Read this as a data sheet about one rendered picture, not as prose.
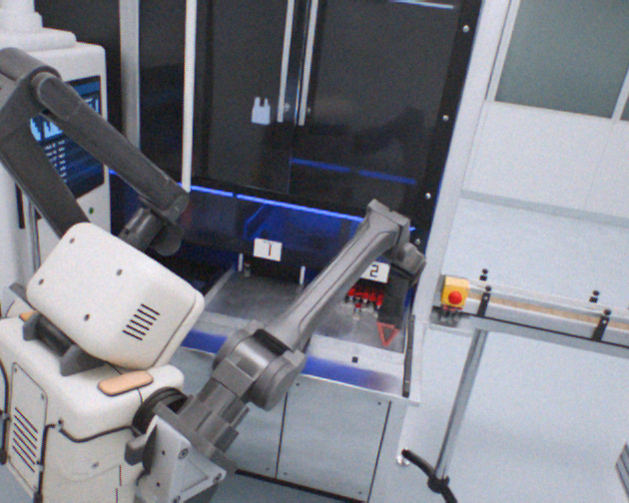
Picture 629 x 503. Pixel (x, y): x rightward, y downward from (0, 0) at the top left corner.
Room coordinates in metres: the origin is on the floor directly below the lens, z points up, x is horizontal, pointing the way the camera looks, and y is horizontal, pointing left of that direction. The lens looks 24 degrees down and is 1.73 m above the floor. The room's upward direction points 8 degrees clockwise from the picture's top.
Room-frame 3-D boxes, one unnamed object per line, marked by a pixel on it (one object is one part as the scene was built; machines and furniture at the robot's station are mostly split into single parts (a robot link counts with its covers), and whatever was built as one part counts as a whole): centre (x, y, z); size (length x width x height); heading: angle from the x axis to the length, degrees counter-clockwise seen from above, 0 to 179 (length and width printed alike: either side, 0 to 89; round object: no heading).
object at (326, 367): (1.41, 0.01, 0.87); 0.70 x 0.48 x 0.02; 82
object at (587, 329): (1.64, -0.73, 0.92); 0.69 x 0.16 x 0.16; 82
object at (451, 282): (1.54, -0.43, 1.00); 0.08 x 0.07 x 0.07; 172
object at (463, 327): (1.58, -0.45, 0.87); 0.14 x 0.13 x 0.02; 172
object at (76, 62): (1.37, 0.76, 1.19); 0.50 x 0.19 x 0.78; 176
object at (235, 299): (1.50, 0.17, 0.90); 0.34 x 0.26 x 0.04; 172
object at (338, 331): (1.46, -0.17, 0.90); 0.34 x 0.26 x 0.04; 172
